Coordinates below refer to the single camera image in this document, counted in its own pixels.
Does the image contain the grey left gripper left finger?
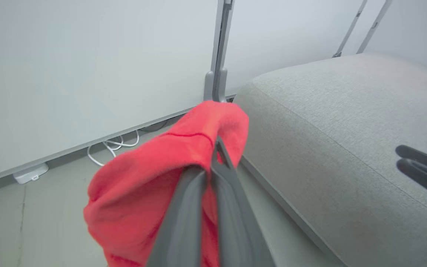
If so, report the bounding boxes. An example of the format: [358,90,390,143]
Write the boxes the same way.
[146,166,209,267]

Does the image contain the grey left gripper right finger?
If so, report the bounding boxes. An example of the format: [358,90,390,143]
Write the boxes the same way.
[210,136,276,267]

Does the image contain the red clothing item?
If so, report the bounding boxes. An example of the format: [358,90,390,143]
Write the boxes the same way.
[83,100,250,267]

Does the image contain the grey fabric sofa seat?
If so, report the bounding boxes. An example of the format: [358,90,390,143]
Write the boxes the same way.
[233,52,427,267]

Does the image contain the grey metal brace rod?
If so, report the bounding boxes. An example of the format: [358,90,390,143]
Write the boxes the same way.
[356,0,393,54]
[333,0,368,58]

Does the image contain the white power adapter box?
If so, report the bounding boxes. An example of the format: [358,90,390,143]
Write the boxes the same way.
[13,162,49,185]

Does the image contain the thin black floor cable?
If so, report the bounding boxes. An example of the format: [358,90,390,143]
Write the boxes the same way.
[139,119,169,133]

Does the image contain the white cable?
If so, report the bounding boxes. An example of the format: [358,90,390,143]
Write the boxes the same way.
[87,130,140,167]

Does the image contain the grey partition post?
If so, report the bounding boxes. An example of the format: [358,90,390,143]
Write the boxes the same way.
[203,0,235,103]

